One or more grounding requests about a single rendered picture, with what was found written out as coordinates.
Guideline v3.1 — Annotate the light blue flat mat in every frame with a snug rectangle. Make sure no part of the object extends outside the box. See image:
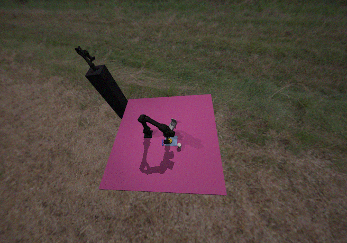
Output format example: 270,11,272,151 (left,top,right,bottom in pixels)
165,136,178,146

